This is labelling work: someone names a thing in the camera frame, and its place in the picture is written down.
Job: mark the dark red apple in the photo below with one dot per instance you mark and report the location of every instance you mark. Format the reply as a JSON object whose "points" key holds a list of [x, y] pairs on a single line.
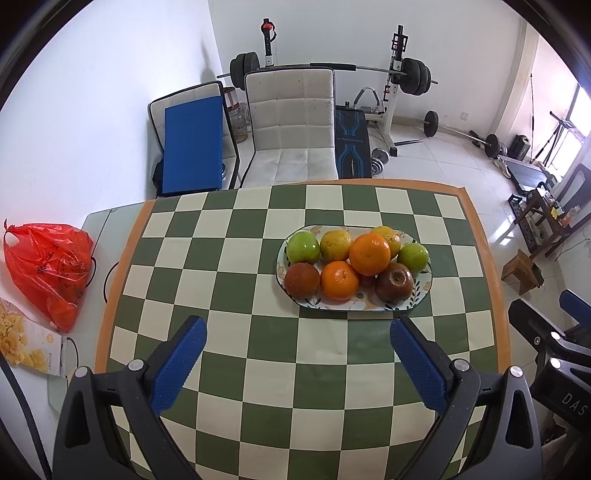
{"points": [[395, 284]]}

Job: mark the yellow pear-shaped citrus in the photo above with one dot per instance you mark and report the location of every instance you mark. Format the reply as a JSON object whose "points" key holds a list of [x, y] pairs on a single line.
{"points": [[392, 237]]}

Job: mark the clear water jug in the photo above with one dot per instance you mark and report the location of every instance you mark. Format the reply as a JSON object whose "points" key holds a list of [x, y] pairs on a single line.
{"points": [[237, 115]]}

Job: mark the dark red round fruit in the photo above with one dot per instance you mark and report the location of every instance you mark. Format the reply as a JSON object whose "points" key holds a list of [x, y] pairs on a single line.
{"points": [[302, 280]]}

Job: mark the black blue exercise mat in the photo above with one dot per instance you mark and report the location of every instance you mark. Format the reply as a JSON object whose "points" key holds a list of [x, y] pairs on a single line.
{"points": [[352, 144]]}

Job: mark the floral oval ceramic plate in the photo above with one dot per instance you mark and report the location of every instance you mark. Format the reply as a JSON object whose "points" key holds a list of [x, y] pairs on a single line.
{"points": [[365, 299]]}

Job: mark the black tripod stand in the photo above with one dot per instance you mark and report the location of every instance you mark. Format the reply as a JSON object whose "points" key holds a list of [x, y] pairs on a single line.
{"points": [[564, 126]]}

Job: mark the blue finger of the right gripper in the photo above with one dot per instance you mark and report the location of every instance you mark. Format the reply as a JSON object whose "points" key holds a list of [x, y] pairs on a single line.
{"points": [[535, 328], [576, 307]]}

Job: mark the bright orange fruit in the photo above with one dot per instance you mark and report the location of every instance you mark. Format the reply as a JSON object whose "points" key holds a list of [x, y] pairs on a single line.
{"points": [[339, 281]]}

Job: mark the green apple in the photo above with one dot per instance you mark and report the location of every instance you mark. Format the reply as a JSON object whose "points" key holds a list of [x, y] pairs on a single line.
{"points": [[303, 247], [414, 256]]}

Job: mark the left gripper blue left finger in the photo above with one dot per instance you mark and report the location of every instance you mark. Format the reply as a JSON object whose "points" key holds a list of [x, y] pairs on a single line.
{"points": [[171, 362]]}

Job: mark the yellow snack box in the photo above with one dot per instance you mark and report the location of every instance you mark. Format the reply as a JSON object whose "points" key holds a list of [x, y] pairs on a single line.
{"points": [[27, 343]]}

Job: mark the small wooden stool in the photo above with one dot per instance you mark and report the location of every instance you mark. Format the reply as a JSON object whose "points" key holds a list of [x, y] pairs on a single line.
{"points": [[525, 270]]}

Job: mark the white squat rack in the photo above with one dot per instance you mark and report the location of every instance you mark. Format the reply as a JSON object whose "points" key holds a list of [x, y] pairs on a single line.
{"points": [[384, 119]]}

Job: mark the barbell with black plates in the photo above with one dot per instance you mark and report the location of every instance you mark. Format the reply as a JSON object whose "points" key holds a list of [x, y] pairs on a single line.
{"points": [[414, 77]]}

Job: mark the small dumbbell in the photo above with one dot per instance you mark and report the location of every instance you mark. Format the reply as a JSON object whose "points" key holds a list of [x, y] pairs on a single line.
{"points": [[379, 158]]}

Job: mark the white padded chair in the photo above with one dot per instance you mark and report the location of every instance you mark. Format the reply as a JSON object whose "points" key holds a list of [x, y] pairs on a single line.
{"points": [[292, 112]]}

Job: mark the black speaker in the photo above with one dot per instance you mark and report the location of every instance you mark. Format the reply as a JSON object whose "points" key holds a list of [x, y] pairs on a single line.
{"points": [[519, 147]]}

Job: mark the red plastic bag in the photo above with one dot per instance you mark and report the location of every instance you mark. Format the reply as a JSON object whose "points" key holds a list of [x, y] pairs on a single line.
{"points": [[50, 264]]}

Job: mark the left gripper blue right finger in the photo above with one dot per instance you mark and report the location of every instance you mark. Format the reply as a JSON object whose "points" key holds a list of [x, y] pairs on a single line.
{"points": [[424, 361]]}

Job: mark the large yellow orange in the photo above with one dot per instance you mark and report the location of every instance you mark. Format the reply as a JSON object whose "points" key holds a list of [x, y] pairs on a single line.
{"points": [[335, 245]]}

